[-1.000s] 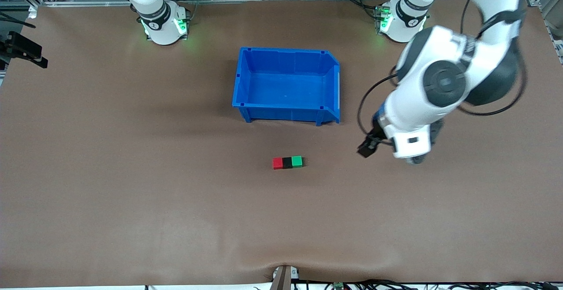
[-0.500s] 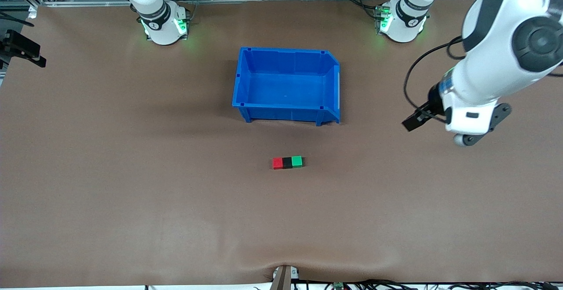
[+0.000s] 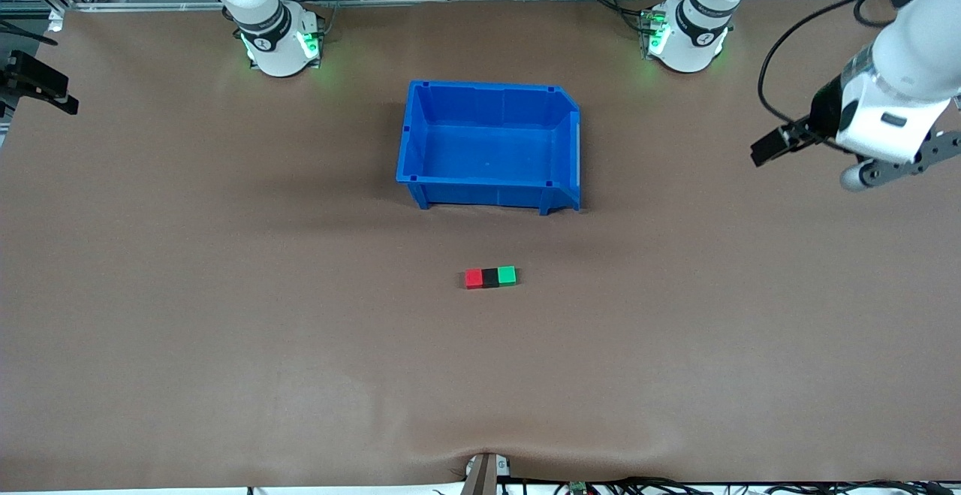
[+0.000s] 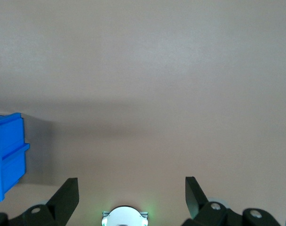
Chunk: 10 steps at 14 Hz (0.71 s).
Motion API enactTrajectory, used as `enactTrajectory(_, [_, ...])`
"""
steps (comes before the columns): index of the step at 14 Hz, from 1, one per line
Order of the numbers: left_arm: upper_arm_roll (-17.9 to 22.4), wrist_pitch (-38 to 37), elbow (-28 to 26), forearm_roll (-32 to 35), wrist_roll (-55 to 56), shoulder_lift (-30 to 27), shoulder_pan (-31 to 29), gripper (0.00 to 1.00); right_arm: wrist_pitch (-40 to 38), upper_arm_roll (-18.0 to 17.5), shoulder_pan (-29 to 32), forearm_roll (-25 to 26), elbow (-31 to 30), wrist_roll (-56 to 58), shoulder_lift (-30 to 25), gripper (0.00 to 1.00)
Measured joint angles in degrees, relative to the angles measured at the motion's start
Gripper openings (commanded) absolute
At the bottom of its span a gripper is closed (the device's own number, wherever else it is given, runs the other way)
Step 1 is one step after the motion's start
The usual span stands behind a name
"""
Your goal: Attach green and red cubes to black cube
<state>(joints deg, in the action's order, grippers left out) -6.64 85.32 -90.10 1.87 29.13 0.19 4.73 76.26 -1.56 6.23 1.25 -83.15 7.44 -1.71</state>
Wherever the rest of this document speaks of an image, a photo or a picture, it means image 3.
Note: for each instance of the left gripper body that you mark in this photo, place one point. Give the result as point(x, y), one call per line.
point(822, 113)

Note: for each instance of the green cube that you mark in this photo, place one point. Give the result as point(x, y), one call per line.
point(507, 276)

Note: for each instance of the red cube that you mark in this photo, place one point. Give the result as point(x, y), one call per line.
point(474, 279)

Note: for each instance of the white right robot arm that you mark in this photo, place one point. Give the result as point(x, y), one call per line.
point(274, 48)

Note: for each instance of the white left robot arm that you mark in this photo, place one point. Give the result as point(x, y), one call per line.
point(691, 37)

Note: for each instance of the black cube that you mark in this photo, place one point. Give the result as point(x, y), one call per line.
point(490, 278)

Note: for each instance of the blue plastic storage bin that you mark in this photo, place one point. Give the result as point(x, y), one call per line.
point(488, 151)

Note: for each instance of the metal table edge bracket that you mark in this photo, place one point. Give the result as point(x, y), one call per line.
point(486, 474)

